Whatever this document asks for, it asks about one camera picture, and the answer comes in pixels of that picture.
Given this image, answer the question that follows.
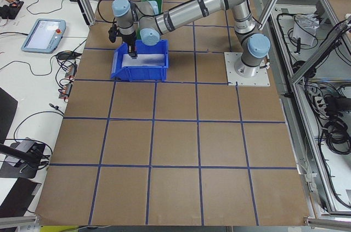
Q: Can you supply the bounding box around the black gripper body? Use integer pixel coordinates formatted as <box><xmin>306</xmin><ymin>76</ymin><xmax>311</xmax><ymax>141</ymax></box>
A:
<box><xmin>122</xmin><ymin>33</ymin><xmax>136</xmax><ymax>47</ymax></box>

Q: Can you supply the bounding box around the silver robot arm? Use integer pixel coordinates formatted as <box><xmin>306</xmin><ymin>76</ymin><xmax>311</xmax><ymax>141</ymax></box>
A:
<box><xmin>109</xmin><ymin>0</ymin><xmax>270</xmax><ymax>78</ymax></box>

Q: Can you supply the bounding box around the blue plastic bin left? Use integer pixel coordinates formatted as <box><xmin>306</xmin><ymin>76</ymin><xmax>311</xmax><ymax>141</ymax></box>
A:
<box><xmin>110</xmin><ymin>39</ymin><xmax>169</xmax><ymax>81</ymax></box>

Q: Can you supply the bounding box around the white foam pad left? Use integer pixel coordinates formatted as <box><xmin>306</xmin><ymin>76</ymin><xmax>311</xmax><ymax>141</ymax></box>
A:
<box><xmin>122</xmin><ymin>54</ymin><xmax>165</xmax><ymax>67</ymax></box>

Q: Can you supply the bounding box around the teach pendant near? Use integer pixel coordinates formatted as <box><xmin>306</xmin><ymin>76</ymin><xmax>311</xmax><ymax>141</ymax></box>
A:
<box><xmin>21</xmin><ymin>19</ymin><xmax>66</xmax><ymax>54</ymax></box>

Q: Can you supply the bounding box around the white paper bag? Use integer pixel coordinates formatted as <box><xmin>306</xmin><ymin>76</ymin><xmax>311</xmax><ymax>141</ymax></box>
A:
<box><xmin>292</xmin><ymin>13</ymin><xmax>319</xmax><ymax>46</ymax></box>

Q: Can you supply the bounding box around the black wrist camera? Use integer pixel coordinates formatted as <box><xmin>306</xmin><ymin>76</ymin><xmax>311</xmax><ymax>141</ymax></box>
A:
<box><xmin>108</xmin><ymin>23</ymin><xmax>118</xmax><ymax>43</ymax></box>

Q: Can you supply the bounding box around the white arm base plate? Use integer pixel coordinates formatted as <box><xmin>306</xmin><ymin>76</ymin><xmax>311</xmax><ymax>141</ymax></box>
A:
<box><xmin>224</xmin><ymin>52</ymin><xmax>270</xmax><ymax>87</ymax></box>

